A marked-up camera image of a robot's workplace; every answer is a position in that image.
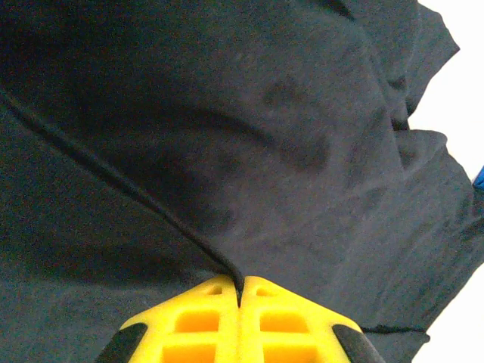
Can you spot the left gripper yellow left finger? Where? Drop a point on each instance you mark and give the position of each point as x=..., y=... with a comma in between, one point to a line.
x=196, y=325

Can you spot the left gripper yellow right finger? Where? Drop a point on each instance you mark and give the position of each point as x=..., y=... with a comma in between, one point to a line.
x=283, y=329

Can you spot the black t-shirt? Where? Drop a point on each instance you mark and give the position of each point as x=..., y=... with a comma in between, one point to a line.
x=227, y=151

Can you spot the blue t-shirt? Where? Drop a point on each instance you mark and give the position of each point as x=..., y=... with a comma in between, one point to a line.
x=480, y=177

